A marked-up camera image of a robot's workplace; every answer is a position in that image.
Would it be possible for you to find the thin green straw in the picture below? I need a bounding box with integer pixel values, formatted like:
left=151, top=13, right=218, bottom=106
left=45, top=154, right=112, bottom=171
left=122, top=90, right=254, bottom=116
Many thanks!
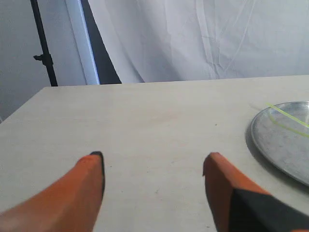
left=267, top=103, right=309, bottom=138

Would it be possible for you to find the white softbox panel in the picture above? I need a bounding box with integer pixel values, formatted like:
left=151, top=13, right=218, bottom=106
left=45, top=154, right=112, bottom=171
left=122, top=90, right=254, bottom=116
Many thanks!
left=65, top=0, right=100, bottom=85

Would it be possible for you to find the black light stand pole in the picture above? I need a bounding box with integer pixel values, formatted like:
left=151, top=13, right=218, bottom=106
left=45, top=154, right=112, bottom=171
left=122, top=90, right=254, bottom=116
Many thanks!
left=30, top=0, right=58, bottom=87

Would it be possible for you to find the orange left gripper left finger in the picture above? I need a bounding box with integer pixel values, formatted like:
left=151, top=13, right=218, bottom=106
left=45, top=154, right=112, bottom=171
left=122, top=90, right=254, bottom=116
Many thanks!
left=0, top=151, right=105, bottom=232

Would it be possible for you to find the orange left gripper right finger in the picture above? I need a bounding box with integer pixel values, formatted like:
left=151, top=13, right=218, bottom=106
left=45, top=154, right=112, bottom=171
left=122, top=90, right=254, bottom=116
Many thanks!
left=203, top=152, right=309, bottom=232

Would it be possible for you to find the round silver metal plate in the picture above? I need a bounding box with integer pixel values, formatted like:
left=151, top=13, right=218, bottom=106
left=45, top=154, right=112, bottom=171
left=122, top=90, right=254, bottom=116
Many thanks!
left=250, top=101, right=309, bottom=186

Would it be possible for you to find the white backdrop cloth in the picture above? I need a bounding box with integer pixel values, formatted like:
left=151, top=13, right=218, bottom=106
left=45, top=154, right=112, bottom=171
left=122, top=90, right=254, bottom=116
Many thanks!
left=89, top=0, right=309, bottom=83

